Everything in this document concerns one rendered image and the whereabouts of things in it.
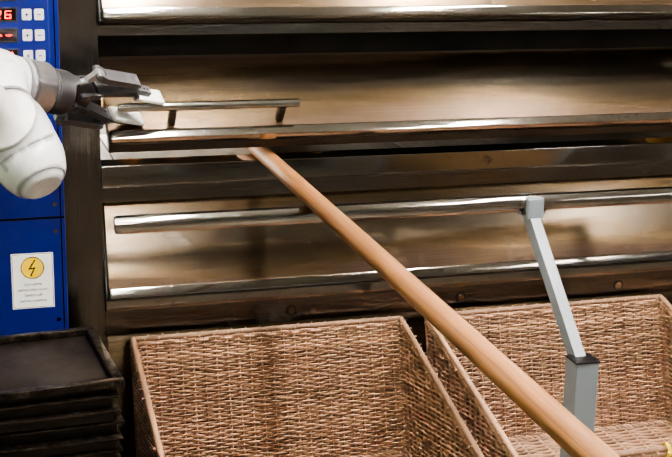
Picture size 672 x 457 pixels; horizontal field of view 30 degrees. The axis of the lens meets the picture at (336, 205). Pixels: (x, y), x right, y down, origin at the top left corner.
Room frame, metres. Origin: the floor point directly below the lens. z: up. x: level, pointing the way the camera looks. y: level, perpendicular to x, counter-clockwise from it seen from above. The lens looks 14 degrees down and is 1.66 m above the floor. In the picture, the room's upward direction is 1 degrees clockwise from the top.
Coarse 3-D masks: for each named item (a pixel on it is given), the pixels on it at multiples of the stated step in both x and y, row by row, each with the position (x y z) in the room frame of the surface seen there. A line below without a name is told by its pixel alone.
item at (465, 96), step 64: (128, 64) 2.31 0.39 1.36; (192, 64) 2.34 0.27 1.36; (256, 64) 2.37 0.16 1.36; (320, 64) 2.41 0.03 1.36; (384, 64) 2.45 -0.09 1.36; (448, 64) 2.48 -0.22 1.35; (512, 64) 2.52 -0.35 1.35; (576, 64) 2.56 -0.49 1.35; (640, 64) 2.60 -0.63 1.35; (128, 128) 2.21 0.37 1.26; (576, 128) 2.44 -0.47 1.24; (640, 128) 2.49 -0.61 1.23
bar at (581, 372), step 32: (576, 192) 2.15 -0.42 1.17; (608, 192) 2.16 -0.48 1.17; (640, 192) 2.18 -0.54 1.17; (128, 224) 1.91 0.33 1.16; (160, 224) 1.92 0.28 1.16; (192, 224) 1.94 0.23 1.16; (224, 224) 1.95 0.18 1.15; (256, 224) 1.97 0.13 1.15; (288, 224) 1.99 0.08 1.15; (544, 256) 2.05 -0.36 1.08; (576, 352) 1.93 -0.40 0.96; (576, 384) 1.89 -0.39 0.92; (576, 416) 1.89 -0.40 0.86
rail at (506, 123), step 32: (192, 128) 2.21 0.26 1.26; (224, 128) 2.23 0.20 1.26; (256, 128) 2.24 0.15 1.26; (288, 128) 2.26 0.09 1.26; (320, 128) 2.28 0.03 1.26; (352, 128) 2.29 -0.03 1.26; (384, 128) 2.31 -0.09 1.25; (416, 128) 2.33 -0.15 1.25; (448, 128) 2.35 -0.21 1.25; (480, 128) 2.37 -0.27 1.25; (512, 128) 2.39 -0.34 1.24; (544, 128) 2.42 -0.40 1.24
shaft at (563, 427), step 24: (288, 168) 2.15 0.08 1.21; (312, 192) 1.97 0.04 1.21; (336, 216) 1.83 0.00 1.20; (360, 240) 1.70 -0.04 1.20; (384, 264) 1.59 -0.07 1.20; (408, 288) 1.50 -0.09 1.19; (432, 312) 1.41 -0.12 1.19; (456, 336) 1.34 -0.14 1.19; (480, 336) 1.31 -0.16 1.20; (480, 360) 1.27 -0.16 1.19; (504, 360) 1.24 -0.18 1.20; (504, 384) 1.20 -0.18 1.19; (528, 384) 1.18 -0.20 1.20; (528, 408) 1.15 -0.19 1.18; (552, 408) 1.12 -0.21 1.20; (552, 432) 1.09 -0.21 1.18; (576, 432) 1.07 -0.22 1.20; (576, 456) 1.05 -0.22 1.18; (600, 456) 1.02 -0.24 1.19
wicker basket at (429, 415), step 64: (384, 320) 2.39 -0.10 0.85; (192, 384) 2.26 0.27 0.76; (256, 384) 2.29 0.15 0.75; (320, 384) 2.33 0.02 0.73; (384, 384) 2.36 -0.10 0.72; (192, 448) 2.23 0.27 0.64; (256, 448) 2.26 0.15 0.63; (320, 448) 2.29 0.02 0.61; (384, 448) 2.33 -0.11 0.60; (448, 448) 2.14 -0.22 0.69
